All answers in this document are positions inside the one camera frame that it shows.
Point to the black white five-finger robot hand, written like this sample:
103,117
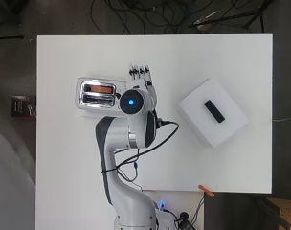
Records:
142,83

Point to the toy toast bread slice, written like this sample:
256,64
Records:
100,89

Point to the white seven-joint robot arm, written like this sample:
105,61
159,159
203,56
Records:
120,134

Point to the steel toaster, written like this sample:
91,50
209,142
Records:
94,105

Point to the black block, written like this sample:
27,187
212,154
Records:
214,111

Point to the black tripod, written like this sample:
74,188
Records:
235,16

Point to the dark printed booklet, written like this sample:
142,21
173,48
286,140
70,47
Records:
23,107

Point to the orange clamp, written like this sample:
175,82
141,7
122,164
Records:
206,190

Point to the black rod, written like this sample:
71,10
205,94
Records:
8,37

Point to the black power adapter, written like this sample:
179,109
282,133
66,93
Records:
184,220

